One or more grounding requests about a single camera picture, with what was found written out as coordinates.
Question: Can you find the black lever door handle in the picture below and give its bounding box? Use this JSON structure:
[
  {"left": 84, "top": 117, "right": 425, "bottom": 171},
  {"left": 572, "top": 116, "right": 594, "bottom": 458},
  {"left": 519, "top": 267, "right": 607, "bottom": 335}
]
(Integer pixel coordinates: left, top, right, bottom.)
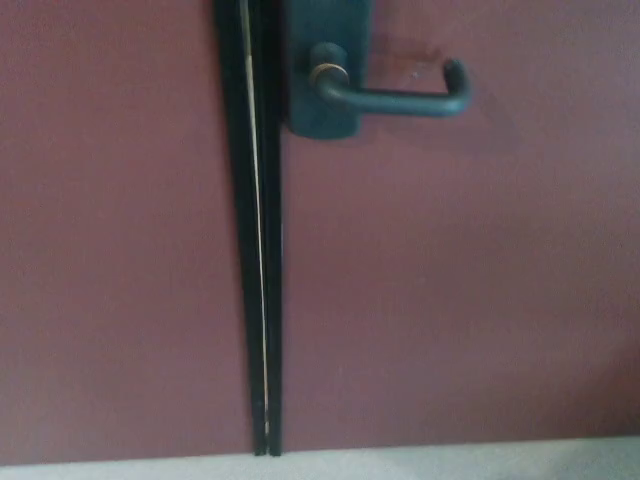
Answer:
[{"left": 308, "top": 42, "right": 471, "bottom": 120}]

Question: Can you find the plain maroon door leaf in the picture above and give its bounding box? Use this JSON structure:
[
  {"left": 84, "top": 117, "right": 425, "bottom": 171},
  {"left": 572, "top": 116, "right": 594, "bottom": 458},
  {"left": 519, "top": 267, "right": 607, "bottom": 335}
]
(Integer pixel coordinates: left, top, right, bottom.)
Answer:
[{"left": 0, "top": 0, "right": 261, "bottom": 470}]

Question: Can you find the maroon door leaf with handle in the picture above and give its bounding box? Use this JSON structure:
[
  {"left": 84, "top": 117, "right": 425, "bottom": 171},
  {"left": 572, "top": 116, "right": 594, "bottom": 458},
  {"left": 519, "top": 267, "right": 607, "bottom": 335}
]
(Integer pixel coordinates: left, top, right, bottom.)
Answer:
[{"left": 269, "top": 0, "right": 640, "bottom": 459}]

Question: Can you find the black handle back plate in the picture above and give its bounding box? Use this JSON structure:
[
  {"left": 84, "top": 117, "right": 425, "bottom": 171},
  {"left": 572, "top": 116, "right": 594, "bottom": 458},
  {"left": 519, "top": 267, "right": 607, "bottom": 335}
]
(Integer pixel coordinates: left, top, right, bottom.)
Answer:
[{"left": 280, "top": 0, "right": 372, "bottom": 139}]

